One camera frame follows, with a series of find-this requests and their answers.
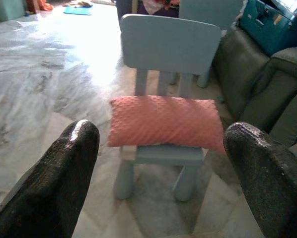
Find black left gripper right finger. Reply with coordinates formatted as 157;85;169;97
223;121;297;238

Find grey-green leather sofa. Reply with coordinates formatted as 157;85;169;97
213;26;297;172

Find light blue child table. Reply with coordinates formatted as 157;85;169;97
178;0;243;89

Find orange cloth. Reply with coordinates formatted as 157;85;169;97
26;0;54;13

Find light blue child chair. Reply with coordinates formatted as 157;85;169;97
113;13;223;202

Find teal plastic storage box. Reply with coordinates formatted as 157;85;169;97
239;0;297;58

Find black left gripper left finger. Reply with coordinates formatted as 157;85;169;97
0;119;100;238

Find turquoise floor mat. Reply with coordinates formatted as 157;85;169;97
63;5;93;16

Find pink dotted plush pillow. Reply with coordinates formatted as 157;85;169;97
106;95;226;156

